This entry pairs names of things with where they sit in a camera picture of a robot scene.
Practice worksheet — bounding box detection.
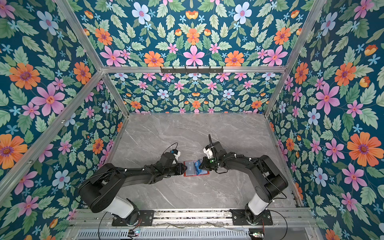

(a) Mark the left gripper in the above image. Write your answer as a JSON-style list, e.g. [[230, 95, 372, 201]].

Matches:
[[163, 162, 190, 178]]

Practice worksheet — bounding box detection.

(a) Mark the red leather card holder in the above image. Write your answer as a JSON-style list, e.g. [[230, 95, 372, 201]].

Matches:
[[184, 160, 210, 177]]

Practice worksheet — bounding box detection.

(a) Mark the blue VIP credit card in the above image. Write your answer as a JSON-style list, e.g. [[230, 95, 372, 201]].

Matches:
[[194, 160, 206, 176]]

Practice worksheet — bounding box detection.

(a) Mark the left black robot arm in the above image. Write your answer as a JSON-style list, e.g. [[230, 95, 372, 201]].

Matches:
[[77, 163, 188, 219]]

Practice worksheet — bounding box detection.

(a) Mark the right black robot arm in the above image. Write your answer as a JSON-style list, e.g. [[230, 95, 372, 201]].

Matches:
[[199, 152, 289, 225]]

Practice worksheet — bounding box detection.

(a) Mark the white vent grille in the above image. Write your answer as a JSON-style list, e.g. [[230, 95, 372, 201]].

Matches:
[[76, 229, 251, 240]]

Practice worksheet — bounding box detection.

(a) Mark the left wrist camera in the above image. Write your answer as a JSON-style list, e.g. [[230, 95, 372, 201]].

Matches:
[[160, 149, 181, 167]]

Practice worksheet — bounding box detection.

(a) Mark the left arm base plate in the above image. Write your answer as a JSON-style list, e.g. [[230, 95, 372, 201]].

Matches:
[[112, 210, 155, 227]]

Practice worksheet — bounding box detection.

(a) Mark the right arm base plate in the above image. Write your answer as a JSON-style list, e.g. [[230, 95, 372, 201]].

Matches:
[[230, 209, 273, 226]]

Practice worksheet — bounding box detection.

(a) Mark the metal hook rail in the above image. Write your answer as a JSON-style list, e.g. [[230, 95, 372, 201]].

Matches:
[[160, 66, 224, 74]]

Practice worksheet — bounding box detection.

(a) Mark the aluminium front rail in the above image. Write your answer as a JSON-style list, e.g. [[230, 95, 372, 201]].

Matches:
[[69, 208, 318, 229]]

